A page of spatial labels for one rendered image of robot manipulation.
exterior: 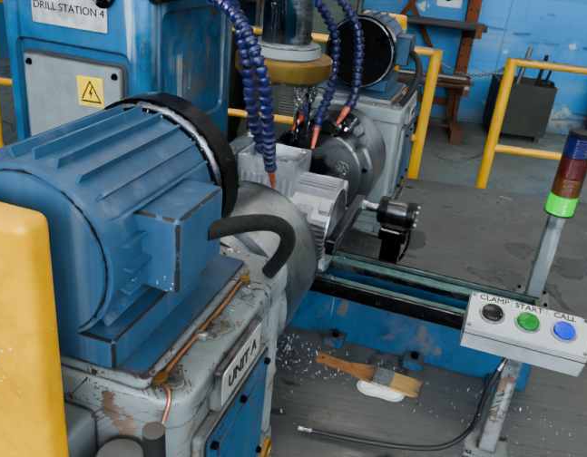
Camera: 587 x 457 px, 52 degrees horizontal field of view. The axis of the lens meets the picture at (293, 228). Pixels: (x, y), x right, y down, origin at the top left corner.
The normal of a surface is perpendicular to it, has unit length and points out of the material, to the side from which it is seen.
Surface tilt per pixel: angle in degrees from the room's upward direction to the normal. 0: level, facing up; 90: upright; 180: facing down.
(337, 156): 90
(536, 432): 0
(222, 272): 0
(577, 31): 90
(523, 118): 90
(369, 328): 90
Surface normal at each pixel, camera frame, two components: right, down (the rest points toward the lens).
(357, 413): 0.10, -0.89
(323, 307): -0.32, 0.39
